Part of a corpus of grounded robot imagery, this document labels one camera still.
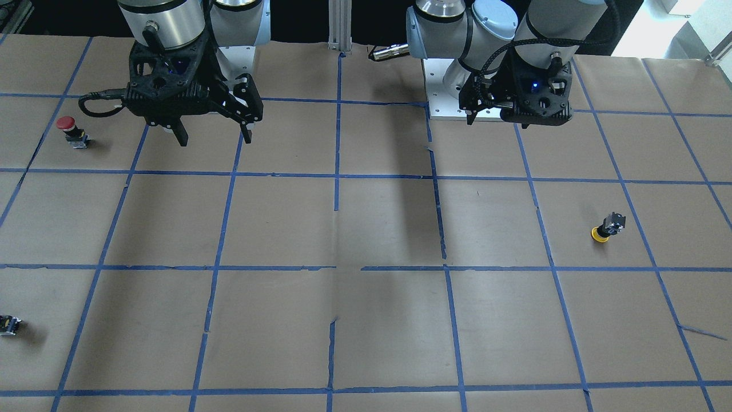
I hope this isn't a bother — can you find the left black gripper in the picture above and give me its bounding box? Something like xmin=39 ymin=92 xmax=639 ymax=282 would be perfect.
xmin=459 ymin=54 xmax=574 ymax=127

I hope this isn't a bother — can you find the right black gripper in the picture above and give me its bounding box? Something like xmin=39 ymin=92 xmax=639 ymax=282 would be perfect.
xmin=122 ymin=26 xmax=264 ymax=146

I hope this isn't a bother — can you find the yellow push button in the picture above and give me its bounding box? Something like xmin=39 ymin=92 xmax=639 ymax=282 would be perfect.
xmin=591 ymin=212 xmax=626 ymax=243

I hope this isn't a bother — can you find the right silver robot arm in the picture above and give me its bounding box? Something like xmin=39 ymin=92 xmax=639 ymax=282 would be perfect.
xmin=118 ymin=1 xmax=271 ymax=146

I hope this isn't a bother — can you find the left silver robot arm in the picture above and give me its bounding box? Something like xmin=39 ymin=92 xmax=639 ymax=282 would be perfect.
xmin=406 ymin=1 xmax=624 ymax=128

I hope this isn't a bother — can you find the red push button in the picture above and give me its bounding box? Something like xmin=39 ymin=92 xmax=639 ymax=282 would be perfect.
xmin=55 ymin=116 xmax=89 ymax=149

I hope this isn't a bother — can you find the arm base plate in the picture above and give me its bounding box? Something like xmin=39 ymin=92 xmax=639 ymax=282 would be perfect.
xmin=421 ymin=58 xmax=469 ymax=122

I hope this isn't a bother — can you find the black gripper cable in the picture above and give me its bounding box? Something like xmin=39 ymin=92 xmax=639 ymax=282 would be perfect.
xmin=78 ymin=90 xmax=128 ymax=118

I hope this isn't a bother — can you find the aluminium frame post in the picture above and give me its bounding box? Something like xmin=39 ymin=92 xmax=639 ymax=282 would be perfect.
xmin=328 ymin=0 xmax=352 ymax=56

